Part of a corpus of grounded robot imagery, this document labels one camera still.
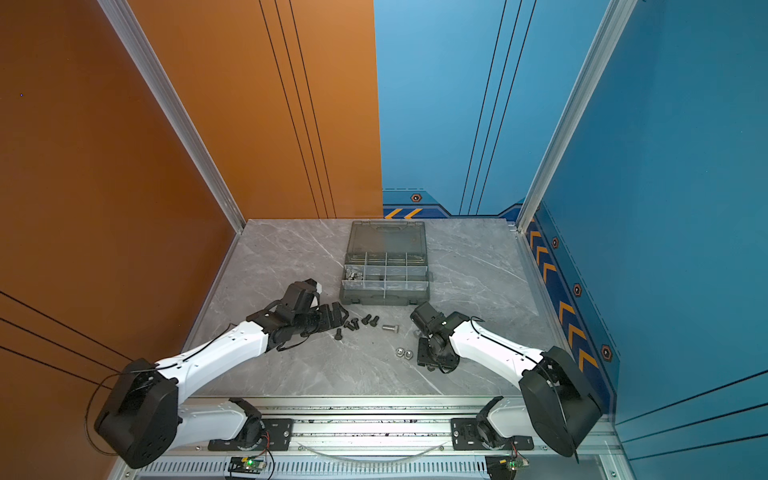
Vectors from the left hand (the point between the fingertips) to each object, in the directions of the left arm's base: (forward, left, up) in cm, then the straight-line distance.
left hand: (339, 315), depth 86 cm
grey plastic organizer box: (+21, -13, -3) cm, 25 cm away
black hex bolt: (-3, +1, -8) cm, 8 cm away
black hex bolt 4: (+1, -9, -7) cm, 12 cm away
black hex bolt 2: (0, -2, -7) cm, 7 cm away
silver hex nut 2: (-9, -20, -7) cm, 23 cm away
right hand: (-11, -24, -6) cm, 28 cm away
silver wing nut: (+18, -2, -6) cm, 19 cm away
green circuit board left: (-35, +20, -10) cm, 41 cm away
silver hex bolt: (-1, -15, -7) cm, 17 cm away
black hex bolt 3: (+3, -7, -8) cm, 11 cm away
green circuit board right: (-35, -42, -9) cm, 56 cm away
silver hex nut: (-8, -18, -8) cm, 21 cm away
